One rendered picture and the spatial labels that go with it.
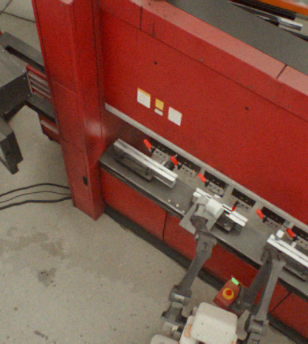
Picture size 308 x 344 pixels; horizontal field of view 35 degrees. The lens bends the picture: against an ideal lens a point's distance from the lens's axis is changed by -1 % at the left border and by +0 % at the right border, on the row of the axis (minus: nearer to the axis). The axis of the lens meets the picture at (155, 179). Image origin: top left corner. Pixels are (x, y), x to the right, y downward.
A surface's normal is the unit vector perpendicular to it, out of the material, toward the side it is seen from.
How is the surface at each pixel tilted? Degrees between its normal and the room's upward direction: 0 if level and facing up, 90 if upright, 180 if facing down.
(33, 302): 0
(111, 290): 0
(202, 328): 48
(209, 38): 0
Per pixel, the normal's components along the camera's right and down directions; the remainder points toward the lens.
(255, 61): 0.05, -0.50
